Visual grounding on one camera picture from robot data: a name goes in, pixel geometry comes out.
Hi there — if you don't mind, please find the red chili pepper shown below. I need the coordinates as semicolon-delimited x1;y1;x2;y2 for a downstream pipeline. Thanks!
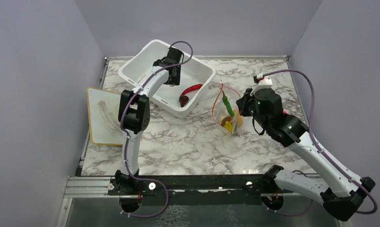
181;84;203;96

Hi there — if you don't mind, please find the clear zip top bag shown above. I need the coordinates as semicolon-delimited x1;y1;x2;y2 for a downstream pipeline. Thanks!
211;81;241;135

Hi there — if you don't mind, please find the green chili pepper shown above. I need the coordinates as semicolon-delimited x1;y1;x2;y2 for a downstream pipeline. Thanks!
222;90;235;117

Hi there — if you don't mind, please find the dark red plum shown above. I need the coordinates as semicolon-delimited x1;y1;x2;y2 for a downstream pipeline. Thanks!
179;95;189;107

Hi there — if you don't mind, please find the brown kiwi fruit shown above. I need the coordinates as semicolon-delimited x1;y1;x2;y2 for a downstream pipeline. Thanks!
220;116;233;126

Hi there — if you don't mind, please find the white cutting board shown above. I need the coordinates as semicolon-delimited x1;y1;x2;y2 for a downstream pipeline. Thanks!
86;87;123;146

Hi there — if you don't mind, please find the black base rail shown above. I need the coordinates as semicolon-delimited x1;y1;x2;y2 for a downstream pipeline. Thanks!
107;174;284;206

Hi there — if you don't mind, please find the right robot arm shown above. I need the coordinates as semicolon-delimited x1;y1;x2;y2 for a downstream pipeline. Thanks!
236;88;375;221

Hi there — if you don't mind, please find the yellow banana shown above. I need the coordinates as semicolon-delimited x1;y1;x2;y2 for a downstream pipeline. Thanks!
224;121;233;132

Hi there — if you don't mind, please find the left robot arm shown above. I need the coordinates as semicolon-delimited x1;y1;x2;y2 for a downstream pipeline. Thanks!
115;47;184;194

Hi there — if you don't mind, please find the orange citrus fruit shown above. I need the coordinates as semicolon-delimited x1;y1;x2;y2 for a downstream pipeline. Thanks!
233;109;243;129

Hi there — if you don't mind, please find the white plastic bin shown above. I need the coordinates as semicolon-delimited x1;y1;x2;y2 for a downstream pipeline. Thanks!
118;39;216;119

